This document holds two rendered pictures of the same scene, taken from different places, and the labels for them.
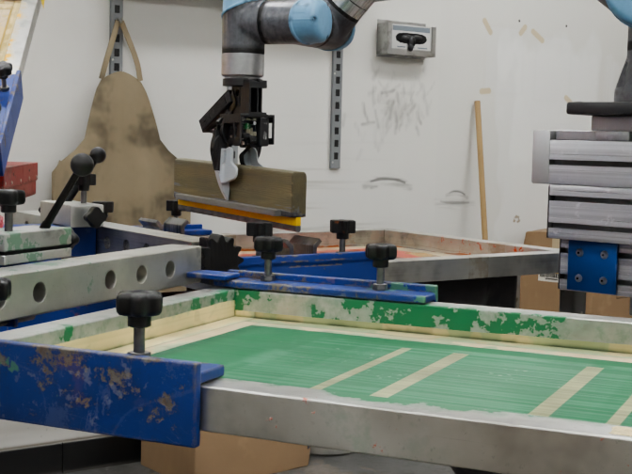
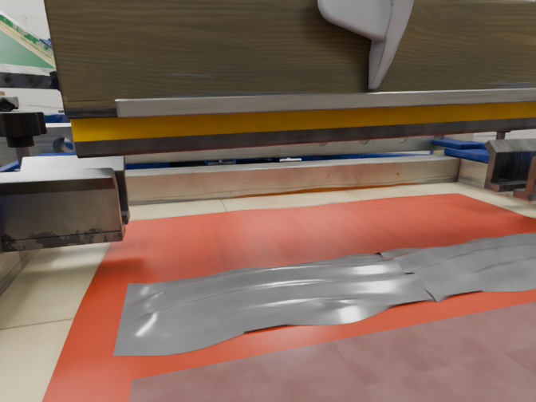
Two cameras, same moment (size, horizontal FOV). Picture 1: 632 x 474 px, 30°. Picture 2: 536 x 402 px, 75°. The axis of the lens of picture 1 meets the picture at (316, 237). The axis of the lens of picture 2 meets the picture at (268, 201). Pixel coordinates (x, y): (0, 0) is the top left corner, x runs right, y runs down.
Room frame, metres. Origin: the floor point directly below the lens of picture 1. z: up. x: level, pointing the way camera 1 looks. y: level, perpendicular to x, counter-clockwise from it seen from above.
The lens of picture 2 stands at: (2.13, -0.14, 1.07)
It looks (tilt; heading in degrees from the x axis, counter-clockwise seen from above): 16 degrees down; 110
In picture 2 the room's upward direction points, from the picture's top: straight up
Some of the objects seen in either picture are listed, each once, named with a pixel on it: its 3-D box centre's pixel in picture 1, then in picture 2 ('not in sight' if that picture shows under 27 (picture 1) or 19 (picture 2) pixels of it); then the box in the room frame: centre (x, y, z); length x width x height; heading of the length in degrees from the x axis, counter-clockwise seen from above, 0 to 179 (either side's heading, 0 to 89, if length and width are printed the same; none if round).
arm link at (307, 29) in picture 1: (299, 23); not in sight; (2.06, 0.04, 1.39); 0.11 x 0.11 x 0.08; 65
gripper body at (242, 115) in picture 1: (244, 113); not in sight; (2.08, 0.13, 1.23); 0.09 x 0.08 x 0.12; 36
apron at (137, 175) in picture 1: (122, 169); not in sight; (4.13, 0.68, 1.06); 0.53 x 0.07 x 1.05; 126
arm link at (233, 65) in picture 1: (244, 67); not in sight; (2.09, 0.13, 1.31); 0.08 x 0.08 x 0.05
